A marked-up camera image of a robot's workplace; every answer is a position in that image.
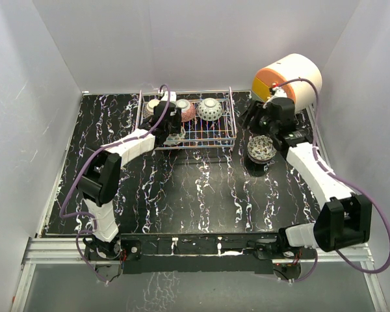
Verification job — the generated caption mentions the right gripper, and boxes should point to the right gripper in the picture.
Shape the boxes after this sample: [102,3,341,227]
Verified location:
[235,100,278,137]

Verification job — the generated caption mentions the white wire dish rack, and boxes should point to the white wire dish rack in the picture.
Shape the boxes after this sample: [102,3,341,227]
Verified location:
[136,86,238,151]

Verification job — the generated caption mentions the red dotted pink bowl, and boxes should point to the red dotted pink bowl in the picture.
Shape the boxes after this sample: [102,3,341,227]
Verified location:
[247,135,277,160]

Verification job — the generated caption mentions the green leaf bowl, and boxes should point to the green leaf bowl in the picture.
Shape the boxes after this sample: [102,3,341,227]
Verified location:
[163,126,186,146]

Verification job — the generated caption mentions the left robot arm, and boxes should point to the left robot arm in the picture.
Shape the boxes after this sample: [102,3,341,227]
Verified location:
[77,100,181,259]

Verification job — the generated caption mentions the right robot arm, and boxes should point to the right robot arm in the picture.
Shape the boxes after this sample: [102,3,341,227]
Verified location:
[239,97,372,258]

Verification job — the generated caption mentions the pink floral bowl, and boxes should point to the pink floral bowl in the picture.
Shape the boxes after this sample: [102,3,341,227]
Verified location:
[175,99,196,123]

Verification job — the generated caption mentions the beige patterned bowl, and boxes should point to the beige patterned bowl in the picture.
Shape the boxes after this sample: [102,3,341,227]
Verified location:
[142,99,160,119]

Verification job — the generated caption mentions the white diamond pattern bowl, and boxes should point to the white diamond pattern bowl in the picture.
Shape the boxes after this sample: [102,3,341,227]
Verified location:
[197,98,223,122]

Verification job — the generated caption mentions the round drawer cabinet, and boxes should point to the round drawer cabinet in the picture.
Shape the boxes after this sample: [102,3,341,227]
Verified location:
[252,53,322,114]

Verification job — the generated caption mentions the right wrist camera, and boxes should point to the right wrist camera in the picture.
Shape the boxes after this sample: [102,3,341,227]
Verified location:
[263,86,287,109]

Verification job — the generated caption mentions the black base frame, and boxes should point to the black base frame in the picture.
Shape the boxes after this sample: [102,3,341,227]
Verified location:
[79,232,316,276]

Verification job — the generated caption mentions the aluminium rail frame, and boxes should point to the aluminium rail frame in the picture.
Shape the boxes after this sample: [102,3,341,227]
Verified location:
[9,107,389,312]

